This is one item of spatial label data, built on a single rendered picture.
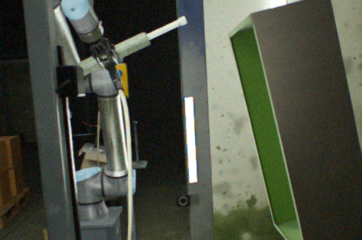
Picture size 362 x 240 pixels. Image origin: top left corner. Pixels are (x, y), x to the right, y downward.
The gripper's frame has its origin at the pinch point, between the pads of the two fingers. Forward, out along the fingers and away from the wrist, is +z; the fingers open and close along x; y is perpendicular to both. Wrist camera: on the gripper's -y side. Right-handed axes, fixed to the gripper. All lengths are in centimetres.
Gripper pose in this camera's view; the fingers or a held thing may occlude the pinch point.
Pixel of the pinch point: (110, 62)
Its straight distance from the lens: 163.3
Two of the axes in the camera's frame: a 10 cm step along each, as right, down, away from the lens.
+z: 1.8, 4.2, 8.9
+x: 9.1, -4.2, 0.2
